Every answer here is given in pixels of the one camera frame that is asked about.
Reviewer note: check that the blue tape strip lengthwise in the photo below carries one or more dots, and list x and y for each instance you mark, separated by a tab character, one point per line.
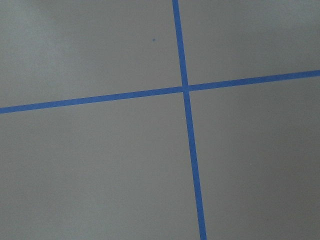
189	121

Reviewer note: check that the blue tape strip crosswise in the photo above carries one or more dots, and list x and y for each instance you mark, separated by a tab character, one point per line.
160	91

